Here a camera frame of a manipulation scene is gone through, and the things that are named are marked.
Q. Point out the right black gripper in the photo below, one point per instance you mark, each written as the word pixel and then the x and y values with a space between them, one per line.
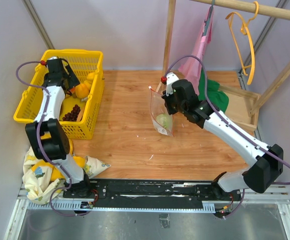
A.
pixel 167 98

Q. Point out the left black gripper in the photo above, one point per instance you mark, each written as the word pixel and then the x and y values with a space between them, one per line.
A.
pixel 73 80

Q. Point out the clear zip bag orange zipper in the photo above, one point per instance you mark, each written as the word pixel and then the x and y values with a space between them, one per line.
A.
pixel 157 107

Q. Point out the green cabbage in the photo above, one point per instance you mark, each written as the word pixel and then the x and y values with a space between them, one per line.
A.
pixel 165 120

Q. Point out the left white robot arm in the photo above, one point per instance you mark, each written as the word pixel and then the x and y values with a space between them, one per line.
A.
pixel 46 135

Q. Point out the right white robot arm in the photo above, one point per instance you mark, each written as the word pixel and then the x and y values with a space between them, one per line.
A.
pixel 263 168

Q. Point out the yellow bell pepper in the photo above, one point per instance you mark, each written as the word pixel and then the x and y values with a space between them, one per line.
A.
pixel 82 91

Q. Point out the yellow bananas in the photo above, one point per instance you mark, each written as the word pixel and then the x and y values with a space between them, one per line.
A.
pixel 89 80

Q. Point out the yellow plastic basket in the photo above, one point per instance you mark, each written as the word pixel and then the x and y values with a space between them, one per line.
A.
pixel 82 62

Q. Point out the brown bread roll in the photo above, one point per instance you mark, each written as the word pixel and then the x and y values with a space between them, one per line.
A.
pixel 80 114

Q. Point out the purple grapes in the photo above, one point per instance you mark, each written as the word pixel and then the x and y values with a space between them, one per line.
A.
pixel 72 116

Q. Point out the pink cloth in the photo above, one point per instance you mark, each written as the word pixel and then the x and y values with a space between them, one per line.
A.
pixel 197 57

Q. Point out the green cloth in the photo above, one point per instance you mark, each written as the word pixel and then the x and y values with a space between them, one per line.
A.
pixel 215 95

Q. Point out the wooden clothes rack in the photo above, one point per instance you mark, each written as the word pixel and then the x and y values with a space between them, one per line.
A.
pixel 242 106

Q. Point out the grey clothes hanger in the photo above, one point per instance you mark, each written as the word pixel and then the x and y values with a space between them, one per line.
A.
pixel 208 19

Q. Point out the yellow patterned cloth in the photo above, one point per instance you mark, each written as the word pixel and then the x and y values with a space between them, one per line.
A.
pixel 40 178

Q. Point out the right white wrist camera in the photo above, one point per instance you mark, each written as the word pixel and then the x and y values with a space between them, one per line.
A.
pixel 168 80

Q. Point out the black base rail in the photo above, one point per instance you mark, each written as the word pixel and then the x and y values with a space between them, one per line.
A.
pixel 151 195

